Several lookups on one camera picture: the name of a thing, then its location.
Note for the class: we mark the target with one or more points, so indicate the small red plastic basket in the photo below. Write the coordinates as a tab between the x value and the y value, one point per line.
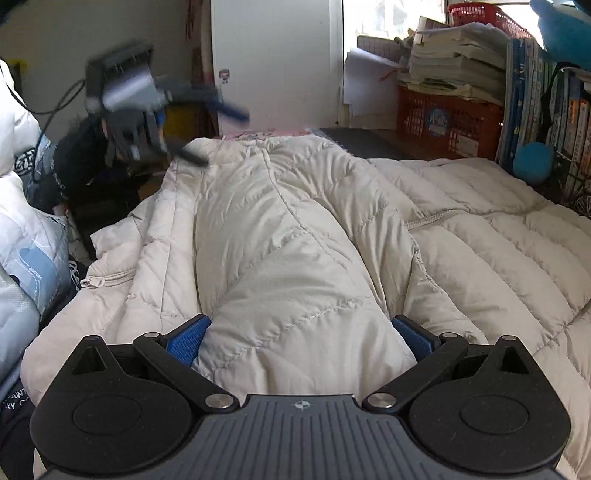
480	16

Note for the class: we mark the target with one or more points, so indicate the row of tall books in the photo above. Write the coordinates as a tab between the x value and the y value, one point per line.
521	92

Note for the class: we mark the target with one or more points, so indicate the white patterned quilt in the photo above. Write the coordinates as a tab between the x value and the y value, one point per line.
32	249

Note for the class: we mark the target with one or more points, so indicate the small cartoon sticker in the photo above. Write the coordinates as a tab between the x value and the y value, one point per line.
225	76

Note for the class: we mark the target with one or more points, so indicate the dark desk mat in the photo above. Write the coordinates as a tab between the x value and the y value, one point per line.
369	143

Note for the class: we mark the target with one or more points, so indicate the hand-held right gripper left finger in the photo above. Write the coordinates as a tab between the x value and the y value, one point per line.
187	341

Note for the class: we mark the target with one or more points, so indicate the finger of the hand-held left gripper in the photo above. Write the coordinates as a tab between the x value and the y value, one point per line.
194	157
231	110

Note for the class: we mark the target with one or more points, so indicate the model bicycle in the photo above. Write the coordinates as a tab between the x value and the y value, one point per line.
582	206

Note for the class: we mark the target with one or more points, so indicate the window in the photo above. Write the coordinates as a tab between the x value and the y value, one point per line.
369	18

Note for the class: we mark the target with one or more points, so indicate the blue plush toy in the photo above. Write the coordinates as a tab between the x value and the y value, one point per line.
568	32

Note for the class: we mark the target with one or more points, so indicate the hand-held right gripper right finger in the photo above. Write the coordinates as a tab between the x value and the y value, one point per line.
415	339

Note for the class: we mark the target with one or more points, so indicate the white cabinet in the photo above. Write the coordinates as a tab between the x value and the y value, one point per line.
277	60

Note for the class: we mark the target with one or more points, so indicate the stack of books and papers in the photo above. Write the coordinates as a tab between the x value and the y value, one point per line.
457	60

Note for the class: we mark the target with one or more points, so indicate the large red plastic basket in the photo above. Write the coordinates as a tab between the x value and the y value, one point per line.
461	124

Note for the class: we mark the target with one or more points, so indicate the white down jacket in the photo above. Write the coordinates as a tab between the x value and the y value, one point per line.
295	240

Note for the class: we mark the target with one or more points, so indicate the loose white paper sheets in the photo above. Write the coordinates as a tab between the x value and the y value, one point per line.
369	87

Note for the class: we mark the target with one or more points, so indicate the round blue plush ball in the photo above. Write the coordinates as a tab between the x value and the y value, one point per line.
533	161

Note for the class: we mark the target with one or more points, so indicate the person's dark printed sweater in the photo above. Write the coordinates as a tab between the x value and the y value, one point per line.
14	429

